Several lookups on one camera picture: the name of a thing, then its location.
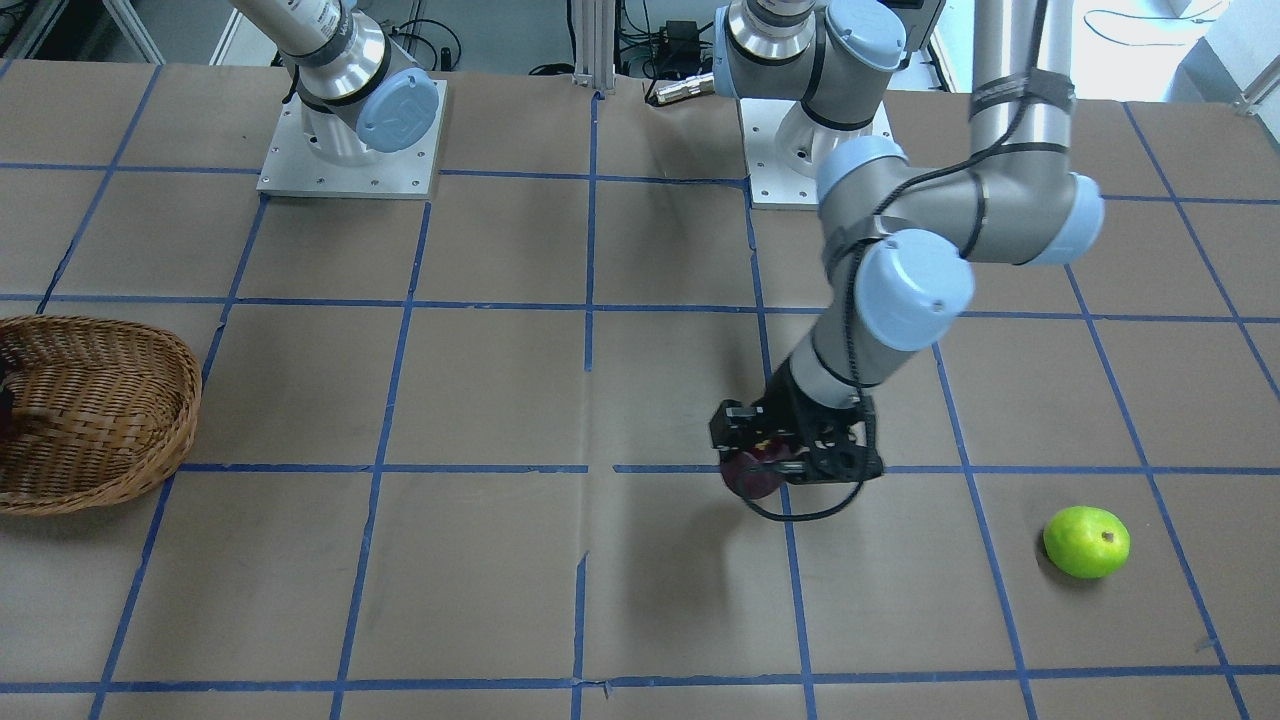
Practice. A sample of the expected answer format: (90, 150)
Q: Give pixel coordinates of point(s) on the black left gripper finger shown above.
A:
(727, 442)
(815, 471)

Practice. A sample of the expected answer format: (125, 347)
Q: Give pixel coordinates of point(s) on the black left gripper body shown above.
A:
(790, 403)

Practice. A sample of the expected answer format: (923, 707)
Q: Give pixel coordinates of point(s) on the dark red apple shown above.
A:
(751, 473)

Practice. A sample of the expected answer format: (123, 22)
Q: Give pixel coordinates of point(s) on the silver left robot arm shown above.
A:
(900, 241)

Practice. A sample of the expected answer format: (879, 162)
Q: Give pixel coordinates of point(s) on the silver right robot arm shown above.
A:
(344, 67)

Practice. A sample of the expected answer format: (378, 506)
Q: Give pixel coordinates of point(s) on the brown wicker basket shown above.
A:
(105, 411)

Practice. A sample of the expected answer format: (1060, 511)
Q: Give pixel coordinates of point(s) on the green apple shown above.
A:
(1086, 542)

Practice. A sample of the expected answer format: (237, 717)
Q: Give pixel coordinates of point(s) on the aluminium frame post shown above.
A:
(594, 40)

